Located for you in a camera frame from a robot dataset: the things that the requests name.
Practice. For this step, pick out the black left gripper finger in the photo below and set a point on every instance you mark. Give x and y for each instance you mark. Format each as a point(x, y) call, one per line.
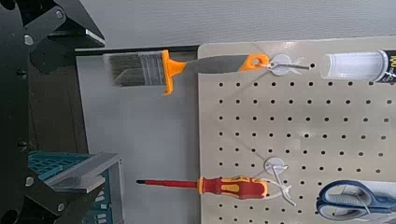
point(77, 21)
point(77, 171)

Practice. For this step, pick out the orange grey paintbrush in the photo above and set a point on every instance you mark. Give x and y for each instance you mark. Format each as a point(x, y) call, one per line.
point(174, 67)

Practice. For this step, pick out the red yellow screwdriver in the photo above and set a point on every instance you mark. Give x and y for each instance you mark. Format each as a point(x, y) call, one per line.
point(230, 187)

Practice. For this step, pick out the white pegboard hook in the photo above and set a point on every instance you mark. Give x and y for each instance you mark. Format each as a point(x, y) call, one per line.
point(274, 165)
point(281, 65)

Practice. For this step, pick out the beige perforated pegboard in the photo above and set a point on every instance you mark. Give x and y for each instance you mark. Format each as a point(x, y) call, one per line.
point(311, 124)

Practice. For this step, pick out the sealant tube with clear nozzle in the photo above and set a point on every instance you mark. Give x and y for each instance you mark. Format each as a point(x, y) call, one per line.
point(351, 66)

